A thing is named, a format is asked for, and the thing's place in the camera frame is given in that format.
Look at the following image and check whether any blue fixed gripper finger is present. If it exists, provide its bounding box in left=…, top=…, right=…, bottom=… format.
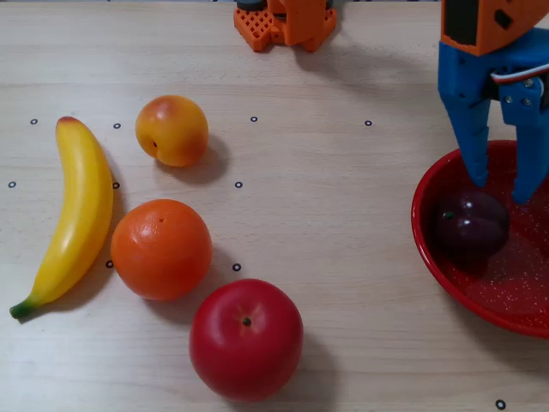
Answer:
left=445, top=100, right=492, bottom=189

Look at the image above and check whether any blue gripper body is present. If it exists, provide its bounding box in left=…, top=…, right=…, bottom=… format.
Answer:
left=437, top=27, right=549, bottom=109

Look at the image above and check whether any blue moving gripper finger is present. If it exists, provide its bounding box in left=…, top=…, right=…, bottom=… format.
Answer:
left=498, top=76, right=549, bottom=205

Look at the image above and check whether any dark purple plum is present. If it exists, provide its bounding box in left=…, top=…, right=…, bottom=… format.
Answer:
left=436, top=191, right=512, bottom=267

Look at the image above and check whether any orange robot base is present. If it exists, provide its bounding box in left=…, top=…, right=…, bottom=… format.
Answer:
left=233, top=0, right=338, bottom=53

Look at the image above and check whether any red speckled bowl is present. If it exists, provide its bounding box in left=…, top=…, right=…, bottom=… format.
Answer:
left=410, top=140, right=549, bottom=340

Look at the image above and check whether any yellow orange peach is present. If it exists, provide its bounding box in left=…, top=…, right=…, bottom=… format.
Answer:
left=135, top=94, right=210, bottom=167

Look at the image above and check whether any red apple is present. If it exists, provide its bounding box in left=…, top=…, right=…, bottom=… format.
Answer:
left=189, top=278, right=305, bottom=403

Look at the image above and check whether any orange fruit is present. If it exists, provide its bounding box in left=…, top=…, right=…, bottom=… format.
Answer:
left=110, top=198, right=214, bottom=300

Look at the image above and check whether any yellow banana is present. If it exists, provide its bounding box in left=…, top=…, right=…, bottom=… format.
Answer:
left=9, top=115, right=115, bottom=321

